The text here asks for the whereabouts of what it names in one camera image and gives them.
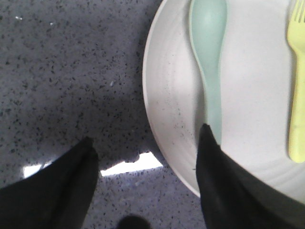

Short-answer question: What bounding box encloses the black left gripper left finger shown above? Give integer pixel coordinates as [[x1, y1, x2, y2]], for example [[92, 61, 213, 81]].
[[0, 137, 98, 229]]

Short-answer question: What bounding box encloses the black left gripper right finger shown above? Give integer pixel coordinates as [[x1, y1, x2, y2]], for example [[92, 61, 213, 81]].
[[196, 124, 305, 229]]

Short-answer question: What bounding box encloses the yellow plastic fork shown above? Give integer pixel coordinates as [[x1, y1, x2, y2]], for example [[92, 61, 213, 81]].
[[287, 0, 305, 163]]

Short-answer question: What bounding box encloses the teal green plastic spoon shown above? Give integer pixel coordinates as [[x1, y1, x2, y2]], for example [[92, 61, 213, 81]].
[[189, 0, 227, 144]]

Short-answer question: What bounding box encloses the beige round plate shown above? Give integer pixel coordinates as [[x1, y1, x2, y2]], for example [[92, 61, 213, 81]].
[[143, 0, 305, 203]]

